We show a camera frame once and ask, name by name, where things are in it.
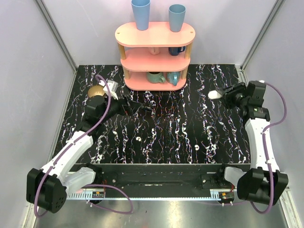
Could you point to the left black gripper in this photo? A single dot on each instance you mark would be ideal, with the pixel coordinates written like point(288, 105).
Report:
point(128, 107)

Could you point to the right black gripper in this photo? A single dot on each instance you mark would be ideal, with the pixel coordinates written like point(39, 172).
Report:
point(229, 91)

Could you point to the white oval case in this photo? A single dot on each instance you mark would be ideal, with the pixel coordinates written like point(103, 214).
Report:
point(214, 95)

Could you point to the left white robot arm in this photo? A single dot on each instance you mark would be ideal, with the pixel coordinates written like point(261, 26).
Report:
point(49, 186)

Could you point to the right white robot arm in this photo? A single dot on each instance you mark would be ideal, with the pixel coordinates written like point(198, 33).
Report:
point(264, 182)

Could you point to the green ceramic mug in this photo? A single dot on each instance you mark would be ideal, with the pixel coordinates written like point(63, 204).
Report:
point(155, 77)

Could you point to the light blue ceramic mug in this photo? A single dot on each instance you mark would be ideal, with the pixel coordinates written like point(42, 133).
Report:
point(173, 77)

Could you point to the pink three-tier wooden shelf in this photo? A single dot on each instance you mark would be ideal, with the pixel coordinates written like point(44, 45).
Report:
point(136, 60)

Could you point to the pink mug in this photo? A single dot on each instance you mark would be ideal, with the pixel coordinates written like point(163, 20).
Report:
point(154, 50)

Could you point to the dark blue mug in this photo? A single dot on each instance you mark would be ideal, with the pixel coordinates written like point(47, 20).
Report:
point(174, 51)

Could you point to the right light blue tumbler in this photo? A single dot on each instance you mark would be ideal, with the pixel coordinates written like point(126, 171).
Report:
point(176, 17)

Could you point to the light blue tumbler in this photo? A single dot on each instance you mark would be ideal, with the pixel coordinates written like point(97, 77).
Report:
point(176, 17)
point(141, 12)

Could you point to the left light blue tumbler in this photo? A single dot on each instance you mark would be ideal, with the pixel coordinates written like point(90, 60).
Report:
point(141, 12)

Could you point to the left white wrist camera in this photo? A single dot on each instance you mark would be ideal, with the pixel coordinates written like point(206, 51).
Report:
point(113, 85)

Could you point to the black mounting base plate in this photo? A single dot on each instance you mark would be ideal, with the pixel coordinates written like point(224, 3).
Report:
point(204, 176)

